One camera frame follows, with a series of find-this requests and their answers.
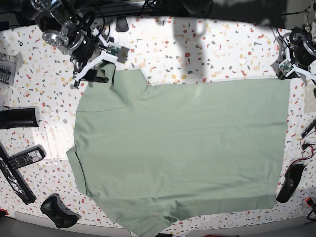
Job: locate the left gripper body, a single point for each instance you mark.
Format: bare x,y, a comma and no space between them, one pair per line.
300,50

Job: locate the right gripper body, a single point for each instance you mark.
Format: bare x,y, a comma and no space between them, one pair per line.
89,55

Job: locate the green T-shirt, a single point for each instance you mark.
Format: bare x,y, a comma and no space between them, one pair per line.
153,155

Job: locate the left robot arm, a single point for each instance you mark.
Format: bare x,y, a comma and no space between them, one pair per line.
306,27

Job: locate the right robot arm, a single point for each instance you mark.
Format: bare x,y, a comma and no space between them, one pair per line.
74,36

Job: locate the clear plastic parts box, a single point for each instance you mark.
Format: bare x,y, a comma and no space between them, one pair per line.
9,66

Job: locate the terrazzo patterned table cloth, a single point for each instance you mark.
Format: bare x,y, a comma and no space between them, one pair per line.
167,50

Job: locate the black TV remote control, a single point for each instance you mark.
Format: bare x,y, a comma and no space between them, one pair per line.
27,157

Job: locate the long black bar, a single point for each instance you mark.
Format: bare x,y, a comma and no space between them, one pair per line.
14,178

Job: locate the black game controller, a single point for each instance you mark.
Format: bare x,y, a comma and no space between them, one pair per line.
56,211

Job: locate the small red clip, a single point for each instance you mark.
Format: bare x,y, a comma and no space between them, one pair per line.
309,201

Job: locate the black cylindrical handle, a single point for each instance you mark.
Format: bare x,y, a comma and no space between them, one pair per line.
18,118

